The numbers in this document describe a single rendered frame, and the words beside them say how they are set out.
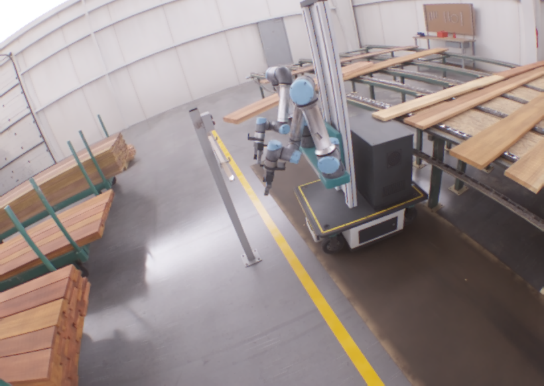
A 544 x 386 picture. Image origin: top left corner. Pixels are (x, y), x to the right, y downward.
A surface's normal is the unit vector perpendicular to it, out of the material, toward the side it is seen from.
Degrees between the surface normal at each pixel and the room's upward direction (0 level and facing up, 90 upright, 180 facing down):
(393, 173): 90
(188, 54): 86
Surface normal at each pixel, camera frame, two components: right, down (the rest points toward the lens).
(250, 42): 0.36, 0.37
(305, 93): -0.27, 0.44
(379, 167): 0.18, 0.48
